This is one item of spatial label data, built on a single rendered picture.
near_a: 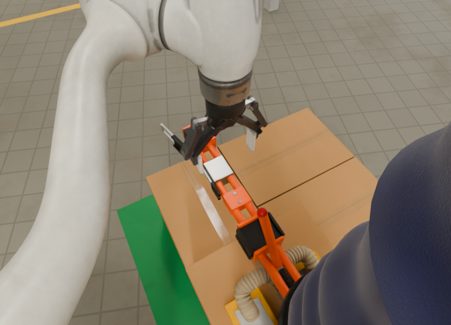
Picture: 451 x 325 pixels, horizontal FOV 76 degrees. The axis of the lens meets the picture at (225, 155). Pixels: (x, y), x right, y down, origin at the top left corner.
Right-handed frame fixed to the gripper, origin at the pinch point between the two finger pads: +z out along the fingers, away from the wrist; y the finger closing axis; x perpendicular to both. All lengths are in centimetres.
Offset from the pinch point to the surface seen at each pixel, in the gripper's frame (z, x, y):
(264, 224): 3.7, -17.7, 0.2
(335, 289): -26.2, -35.0, -6.6
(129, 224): 121, 56, -40
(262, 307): 24.5, -29.8, -5.4
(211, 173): 12.4, 4.1, -2.1
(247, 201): 12.5, -7.6, 2.3
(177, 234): 67, 15, -16
